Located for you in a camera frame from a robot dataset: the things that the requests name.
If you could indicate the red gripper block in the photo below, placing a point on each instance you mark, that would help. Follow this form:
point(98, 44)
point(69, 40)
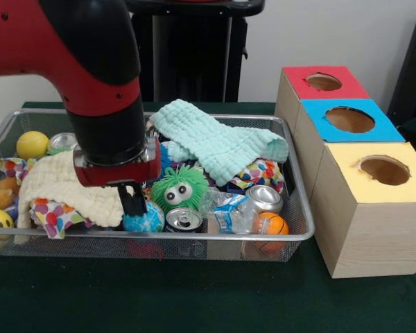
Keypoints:
point(118, 173)

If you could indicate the cream yellow cloth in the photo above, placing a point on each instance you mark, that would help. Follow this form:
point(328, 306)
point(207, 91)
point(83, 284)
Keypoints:
point(52, 184)

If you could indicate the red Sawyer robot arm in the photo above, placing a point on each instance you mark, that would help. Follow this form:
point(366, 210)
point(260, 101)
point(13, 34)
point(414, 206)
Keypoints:
point(90, 69)

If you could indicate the clear mesh bin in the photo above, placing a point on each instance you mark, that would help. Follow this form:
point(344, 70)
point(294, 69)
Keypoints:
point(90, 246)

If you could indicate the wooden box with three holes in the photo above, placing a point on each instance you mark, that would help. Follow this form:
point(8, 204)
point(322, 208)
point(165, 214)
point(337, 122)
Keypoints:
point(374, 229)

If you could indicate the globe print ball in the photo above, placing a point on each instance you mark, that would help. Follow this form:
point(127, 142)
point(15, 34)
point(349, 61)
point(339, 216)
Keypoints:
point(150, 220)

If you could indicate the green fuzzy toy with eyes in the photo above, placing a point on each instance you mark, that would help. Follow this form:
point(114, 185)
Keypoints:
point(177, 187)

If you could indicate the blue spiky ball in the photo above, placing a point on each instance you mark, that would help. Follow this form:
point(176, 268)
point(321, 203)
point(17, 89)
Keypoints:
point(163, 158)

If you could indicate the silver can with open top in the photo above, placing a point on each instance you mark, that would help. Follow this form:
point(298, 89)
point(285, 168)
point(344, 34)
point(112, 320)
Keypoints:
point(184, 220)

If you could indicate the crushed clear plastic bottle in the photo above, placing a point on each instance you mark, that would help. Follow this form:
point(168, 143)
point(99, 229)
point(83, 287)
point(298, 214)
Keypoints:
point(229, 214)

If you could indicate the mint green cloth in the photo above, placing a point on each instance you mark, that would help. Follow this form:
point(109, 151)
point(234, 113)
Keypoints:
point(215, 142)

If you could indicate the plain yellow ball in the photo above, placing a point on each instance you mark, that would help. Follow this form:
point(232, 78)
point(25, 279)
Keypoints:
point(32, 145)

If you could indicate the silver can with closed top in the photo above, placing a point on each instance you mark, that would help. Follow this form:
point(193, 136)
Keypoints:
point(265, 198)

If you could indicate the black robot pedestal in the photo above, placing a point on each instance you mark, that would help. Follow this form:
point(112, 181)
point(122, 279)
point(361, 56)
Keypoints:
point(194, 55)

